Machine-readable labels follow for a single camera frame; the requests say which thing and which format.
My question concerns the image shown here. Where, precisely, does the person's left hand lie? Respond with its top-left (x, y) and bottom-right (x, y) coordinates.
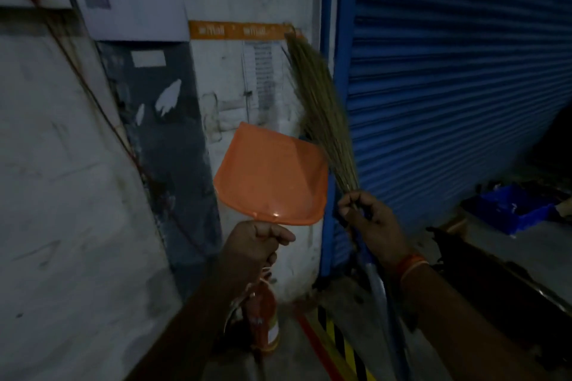
top-left (219, 220), bottom-right (297, 288)

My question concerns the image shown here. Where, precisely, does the person's right hand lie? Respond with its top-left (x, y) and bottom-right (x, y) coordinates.
top-left (337, 190), bottom-right (412, 270)

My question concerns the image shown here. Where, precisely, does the orange plastic dustpan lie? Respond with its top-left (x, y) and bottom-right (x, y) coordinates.
top-left (213, 121), bottom-right (329, 283)

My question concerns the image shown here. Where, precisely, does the grass broom with metal handle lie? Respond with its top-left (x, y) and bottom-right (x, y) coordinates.
top-left (282, 32), bottom-right (414, 381)

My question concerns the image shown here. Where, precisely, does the person's left forearm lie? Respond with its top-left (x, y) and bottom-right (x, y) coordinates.
top-left (125, 255), bottom-right (269, 381)

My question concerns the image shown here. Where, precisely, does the orange wrist band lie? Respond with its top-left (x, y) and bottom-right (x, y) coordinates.
top-left (394, 252), bottom-right (431, 282)

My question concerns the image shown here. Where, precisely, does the red fire extinguisher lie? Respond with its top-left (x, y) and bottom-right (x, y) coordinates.
top-left (243, 276), bottom-right (281, 355)

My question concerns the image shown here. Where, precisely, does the dark grey metal column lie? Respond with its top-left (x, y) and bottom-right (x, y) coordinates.
top-left (96, 39), bottom-right (223, 301)

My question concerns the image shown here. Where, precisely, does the blue plastic crate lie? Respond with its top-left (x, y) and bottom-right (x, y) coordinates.
top-left (475, 183), bottom-right (556, 236)

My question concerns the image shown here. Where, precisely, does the blue roller shutter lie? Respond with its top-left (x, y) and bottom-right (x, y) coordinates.
top-left (332, 0), bottom-right (572, 270)

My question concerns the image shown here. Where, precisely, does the white label list sheet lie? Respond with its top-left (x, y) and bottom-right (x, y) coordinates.
top-left (241, 40), bottom-right (288, 127)

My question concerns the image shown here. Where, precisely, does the small white label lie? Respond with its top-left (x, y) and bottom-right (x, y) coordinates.
top-left (130, 50), bottom-right (167, 68)

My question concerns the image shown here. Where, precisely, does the orange tape strip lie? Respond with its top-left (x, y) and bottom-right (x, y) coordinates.
top-left (188, 20), bottom-right (304, 41)

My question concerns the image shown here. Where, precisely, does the thin red cable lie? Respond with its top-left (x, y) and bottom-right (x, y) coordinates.
top-left (38, 3), bottom-right (211, 259)

